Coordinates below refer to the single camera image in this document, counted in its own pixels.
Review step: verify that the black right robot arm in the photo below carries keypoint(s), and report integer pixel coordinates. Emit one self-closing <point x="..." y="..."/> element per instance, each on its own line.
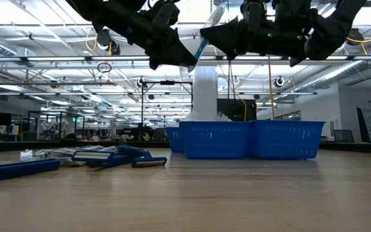
<point x="333" y="25"/>

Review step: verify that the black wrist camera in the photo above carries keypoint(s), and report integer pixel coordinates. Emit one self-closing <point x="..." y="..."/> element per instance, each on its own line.
<point x="164" y="14"/>
<point x="253" y="16"/>

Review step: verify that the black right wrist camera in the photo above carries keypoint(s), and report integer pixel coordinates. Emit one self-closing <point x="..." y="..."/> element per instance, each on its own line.
<point x="253" y="16"/>

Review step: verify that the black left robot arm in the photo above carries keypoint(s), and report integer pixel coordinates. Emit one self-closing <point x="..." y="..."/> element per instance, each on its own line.
<point x="108" y="13"/>

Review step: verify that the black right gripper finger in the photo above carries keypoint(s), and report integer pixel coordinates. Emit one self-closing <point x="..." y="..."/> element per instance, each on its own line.
<point x="234" y="48"/>
<point x="224" y="32"/>

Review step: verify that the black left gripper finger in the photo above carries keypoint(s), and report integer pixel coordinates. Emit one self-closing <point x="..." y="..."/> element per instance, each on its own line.
<point x="176" y="51"/>
<point x="154" y="58"/>

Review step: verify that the black metal frame stand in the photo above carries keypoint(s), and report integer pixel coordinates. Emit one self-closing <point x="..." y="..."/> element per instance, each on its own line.
<point x="167" y="83"/>

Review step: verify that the black leaning panel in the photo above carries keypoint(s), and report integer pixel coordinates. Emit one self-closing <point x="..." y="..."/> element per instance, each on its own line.
<point x="363" y="127"/>

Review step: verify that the white building column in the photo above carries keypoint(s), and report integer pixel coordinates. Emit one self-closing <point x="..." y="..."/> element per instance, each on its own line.
<point x="205" y="93"/>

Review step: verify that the black mesh chair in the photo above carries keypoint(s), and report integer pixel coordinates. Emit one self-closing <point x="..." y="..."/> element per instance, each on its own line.
<point x="344" y="137"/>

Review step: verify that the small silvery sachet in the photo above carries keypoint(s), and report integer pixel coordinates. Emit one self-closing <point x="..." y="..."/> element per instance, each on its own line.
<point x="27" y="155"/>
<point x="98" y="149"/>

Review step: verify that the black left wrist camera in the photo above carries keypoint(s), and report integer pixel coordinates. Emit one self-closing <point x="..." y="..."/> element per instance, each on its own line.
<point x="164" y="14"/>

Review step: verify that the black cabinet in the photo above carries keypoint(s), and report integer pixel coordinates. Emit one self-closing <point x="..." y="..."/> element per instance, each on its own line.
<point x="237" y="109"/>

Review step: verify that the black table frame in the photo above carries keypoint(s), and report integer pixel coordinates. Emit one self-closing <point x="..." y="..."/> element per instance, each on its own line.
<point x="349" y="148"/>

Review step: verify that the blue plastic basket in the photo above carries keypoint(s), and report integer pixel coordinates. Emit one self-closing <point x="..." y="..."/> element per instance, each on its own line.
<point x="174" y="140"/>
<point x="214" y="140"/>
<point x="285" y="140"/>

